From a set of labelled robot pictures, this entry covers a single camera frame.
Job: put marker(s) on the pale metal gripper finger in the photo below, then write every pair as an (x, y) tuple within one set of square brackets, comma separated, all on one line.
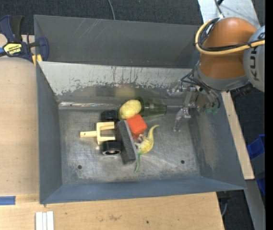
[(180, 121), (174, 90)]

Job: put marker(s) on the dark green glass bottle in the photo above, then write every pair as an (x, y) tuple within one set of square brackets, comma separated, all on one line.
[(155, 109)]

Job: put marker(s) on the grey metal bin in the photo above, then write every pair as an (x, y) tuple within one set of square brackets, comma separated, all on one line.
[(169, 152)]

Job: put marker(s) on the red-orange cube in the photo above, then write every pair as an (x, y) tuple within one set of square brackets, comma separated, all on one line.
[(137, 126)]

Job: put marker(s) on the yellow toy lemon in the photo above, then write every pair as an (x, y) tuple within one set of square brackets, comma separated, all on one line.
[(130, 109)]

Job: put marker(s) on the dark grey sponge block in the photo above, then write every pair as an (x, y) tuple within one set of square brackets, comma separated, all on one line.
[(127, 142)]

